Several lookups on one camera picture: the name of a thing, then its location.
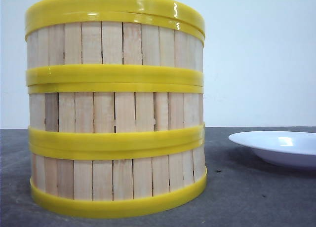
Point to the woven bamboo steamer lid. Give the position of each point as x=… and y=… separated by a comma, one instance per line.
x=165, y=13

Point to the front bamboo steamer basket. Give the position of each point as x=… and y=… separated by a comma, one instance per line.
x=115, y=175

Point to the white plate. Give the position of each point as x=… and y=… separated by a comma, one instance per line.
x=283, y=148

